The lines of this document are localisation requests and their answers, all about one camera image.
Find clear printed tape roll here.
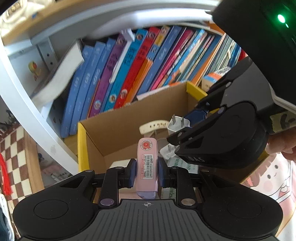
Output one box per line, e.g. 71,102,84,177
161,158,200,200

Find yellow cardboard box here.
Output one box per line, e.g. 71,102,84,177
77,81,271,202

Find pink stapler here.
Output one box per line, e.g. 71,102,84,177
135,137,159,199

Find white bookshelf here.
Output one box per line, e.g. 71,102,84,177
0,0,222,173

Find red tassel ornament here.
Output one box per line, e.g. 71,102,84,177
0,152,13,195

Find thick paperback book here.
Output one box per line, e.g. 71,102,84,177
31,39,85,104

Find wooden chessboard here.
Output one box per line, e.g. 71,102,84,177
0,126,45,207

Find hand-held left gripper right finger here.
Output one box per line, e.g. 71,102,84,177
158,159,234,207

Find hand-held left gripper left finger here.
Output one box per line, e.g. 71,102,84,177
59,159,137,207

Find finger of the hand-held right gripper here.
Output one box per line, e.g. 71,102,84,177
166,105,228,147
184,70,241,127

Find white charger plug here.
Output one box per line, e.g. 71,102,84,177
161,114,191,159

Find row of colourful books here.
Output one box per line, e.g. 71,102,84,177
61,25,248,138

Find person's right hand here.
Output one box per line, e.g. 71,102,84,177
265,126,296,161

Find orange and white box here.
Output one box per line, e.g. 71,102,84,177
201,72,228,92

